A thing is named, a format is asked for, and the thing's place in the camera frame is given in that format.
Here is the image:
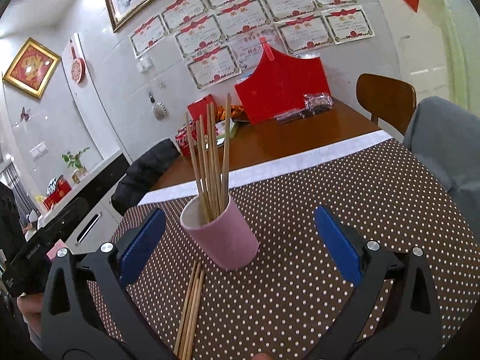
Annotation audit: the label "small red box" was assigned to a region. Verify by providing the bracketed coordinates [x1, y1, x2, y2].
[187, 94, 216, 125]

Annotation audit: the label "white black sideboard cabinet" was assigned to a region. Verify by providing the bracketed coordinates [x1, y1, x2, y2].
[38, 150, 128, 254]

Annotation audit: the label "red soda can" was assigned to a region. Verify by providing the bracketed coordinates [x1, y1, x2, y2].
[175, 125, 197, 158]

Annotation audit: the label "gold framed red picture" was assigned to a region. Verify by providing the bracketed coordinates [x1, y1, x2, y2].
[2, 37, 61, 99]

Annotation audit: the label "wooden chopstick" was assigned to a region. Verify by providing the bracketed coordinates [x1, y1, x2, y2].
[208, 103, 220, 218]
[196, 116, 215, 221]
[221, 94, 232, 210]
[174, 260, 199, 359]
[183, 269, 205, 360]
[178, 262, 202, 359]
[185, 113, 210, 223]
[210, 103, 223, 215]

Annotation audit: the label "brown wooden chair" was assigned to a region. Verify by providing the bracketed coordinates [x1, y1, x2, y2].
[355, 73, 417, 135]

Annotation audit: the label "red round wall ornament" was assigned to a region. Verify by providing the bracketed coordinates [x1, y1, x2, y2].
[69, 40, 86, 84]

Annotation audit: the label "operator hand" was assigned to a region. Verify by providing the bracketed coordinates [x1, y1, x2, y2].
[17, 293, 43, 337]

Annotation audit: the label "red tin on sideboard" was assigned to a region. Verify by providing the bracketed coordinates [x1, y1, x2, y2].
[43, 175, 72, 211]

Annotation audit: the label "hanging round brush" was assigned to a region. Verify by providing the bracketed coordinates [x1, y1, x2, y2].
[148, 92, 168, 121]

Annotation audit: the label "packaged snack bag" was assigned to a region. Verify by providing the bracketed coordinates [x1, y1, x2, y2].
[304, 93, 334, 113]

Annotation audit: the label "green curtain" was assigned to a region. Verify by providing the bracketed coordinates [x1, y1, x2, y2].
[442, 0, 479, 115]

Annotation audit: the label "red gift bag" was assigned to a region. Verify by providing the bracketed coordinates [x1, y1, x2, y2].
[235, 37, 331, 125]

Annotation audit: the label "potted green plant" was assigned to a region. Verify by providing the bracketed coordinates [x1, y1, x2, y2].
[62, 147, 89, 184]

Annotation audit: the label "oranges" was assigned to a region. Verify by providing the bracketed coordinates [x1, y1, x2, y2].
[215, 105, 249, 123]

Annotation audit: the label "brown polka dot tablecloth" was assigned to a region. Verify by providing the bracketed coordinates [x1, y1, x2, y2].
[88, 137, 480, 360]

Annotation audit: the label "black jacket on chair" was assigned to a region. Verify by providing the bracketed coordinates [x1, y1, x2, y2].
[112, 138, 180, 215]

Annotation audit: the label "pink cylindrical cup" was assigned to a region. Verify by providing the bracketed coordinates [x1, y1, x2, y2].
[180, 195, 259, 271]

